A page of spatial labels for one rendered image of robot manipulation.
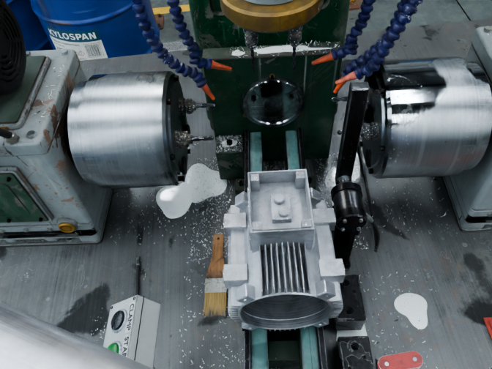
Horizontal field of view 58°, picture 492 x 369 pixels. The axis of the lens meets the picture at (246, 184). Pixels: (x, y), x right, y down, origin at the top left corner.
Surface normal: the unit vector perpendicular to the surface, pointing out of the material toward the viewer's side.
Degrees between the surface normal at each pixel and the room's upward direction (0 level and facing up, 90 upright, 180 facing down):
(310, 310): 39
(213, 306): 2
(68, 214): 90
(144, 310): 53
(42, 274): 0
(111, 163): 73
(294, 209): 0
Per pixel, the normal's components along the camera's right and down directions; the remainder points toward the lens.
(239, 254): -0.06, -0.60
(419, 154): -0.01, 0.64
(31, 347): 0.04, -0.83
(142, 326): 0.76, -0.39
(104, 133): -0.04, 0.17
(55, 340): 0.17, -0.95
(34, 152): 0.00, 0.79
